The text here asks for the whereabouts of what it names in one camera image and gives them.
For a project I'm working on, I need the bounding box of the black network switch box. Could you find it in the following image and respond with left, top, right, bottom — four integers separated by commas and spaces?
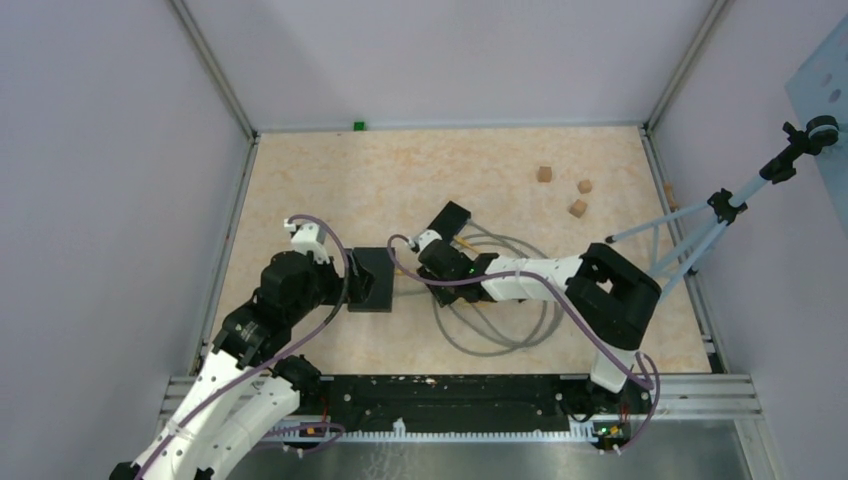
347, 247, 395, 313

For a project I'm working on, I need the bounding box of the grey ethernet cable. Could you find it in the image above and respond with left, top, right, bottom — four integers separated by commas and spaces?
396, 221, 566, 359

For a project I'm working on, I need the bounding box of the black blue switch box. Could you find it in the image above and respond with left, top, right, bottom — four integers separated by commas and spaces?
427, 201, 472, 241

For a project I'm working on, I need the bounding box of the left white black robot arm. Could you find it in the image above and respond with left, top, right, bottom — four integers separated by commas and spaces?
110, 247, 375, 479

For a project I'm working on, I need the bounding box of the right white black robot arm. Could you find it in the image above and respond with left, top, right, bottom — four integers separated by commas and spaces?
413, 239, 662, 412

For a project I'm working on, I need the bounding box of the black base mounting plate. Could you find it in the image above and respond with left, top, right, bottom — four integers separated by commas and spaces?
297, 374, 651, 434

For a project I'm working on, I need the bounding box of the wooden cube near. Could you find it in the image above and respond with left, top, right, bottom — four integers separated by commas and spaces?
568, 199, 588, 218

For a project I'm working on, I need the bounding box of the wooden cube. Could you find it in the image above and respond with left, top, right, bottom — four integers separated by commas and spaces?
568, 199, 588, 218
536, 166, 553, 183
577, 179, 593, 194

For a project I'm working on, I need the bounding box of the wooden cube far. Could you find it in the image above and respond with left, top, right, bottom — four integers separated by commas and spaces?
536, 166, 553, 183

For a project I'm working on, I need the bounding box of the wooden cube middle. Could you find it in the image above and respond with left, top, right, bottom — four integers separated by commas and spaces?
577, 179, 593, 194

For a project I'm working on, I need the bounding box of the light blue tripod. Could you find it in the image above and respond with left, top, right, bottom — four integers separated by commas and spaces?
605, 115, 847, 299

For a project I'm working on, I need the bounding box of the light blue perforated panel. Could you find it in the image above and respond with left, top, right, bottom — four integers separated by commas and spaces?
785, 18, 847, 230

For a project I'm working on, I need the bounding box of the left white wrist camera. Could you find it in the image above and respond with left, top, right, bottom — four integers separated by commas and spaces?
284, 219, 330, 265

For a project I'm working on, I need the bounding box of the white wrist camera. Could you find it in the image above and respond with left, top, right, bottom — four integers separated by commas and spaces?
407, 229, 443, 255
284, 219, 330, 265

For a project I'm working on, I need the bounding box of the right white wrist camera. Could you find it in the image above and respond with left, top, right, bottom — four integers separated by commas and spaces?
407, 229, 443, 255

